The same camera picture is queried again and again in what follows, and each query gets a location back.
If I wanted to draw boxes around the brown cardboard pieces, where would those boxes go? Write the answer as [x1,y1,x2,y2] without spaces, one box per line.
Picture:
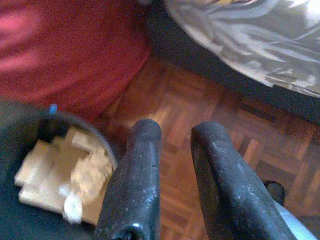
[13,124,115,226]

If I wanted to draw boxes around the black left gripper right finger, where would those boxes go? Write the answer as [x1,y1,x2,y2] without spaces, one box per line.
[190,121,298,240]

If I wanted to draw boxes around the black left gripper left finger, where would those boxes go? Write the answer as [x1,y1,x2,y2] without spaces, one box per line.
[93,118,162,240]

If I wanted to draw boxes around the red fabric cushion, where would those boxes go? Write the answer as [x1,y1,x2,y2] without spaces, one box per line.
[0,0,153,123]

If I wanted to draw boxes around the dark bed base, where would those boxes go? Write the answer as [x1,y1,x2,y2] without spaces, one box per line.
[147,7,320,123]

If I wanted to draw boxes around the white crumpled tissue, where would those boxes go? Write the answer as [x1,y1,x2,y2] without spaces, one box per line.
[63,192,83,225]

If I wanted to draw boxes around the grey floral bed sheet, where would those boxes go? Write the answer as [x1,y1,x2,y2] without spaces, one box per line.
[166,0,320,98]

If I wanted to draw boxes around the black round waste bin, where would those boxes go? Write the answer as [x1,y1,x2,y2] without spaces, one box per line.
[0,99,118,240]

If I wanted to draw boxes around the silver robot leg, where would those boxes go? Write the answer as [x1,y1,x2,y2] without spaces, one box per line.
[262,181,318,240]

